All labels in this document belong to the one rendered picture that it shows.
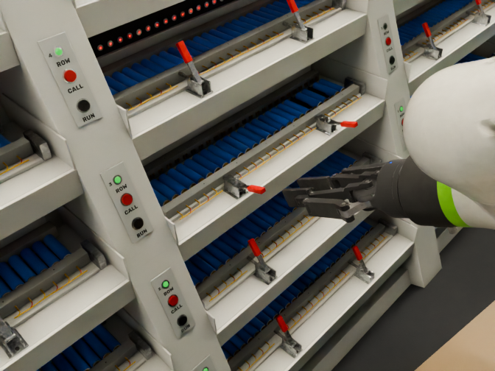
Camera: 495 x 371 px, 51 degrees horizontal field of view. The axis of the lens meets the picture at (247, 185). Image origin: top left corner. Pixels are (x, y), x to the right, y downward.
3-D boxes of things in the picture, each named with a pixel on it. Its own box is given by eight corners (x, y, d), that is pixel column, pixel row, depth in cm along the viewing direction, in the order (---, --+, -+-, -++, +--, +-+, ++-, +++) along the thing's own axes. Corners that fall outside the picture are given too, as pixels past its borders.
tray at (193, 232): (382, 116, 120) (388, 79, 113) (181, 264, 88) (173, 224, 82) (314, 88, 131) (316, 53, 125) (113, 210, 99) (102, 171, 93)
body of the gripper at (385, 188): (410, 232, 62) (353, 230, 70) (446, 196, 67) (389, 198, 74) (388, 177, 60) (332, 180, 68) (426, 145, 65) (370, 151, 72)
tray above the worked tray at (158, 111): (365, 34, 112) (372, -33, 103) (137, 163, 80) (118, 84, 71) (293, 11, 123) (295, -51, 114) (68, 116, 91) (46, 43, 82)
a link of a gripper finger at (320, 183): (326, 177, 78) (329, 175, 78) (295, 179, 83) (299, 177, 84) (334, 195, 78) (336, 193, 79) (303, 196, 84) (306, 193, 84)
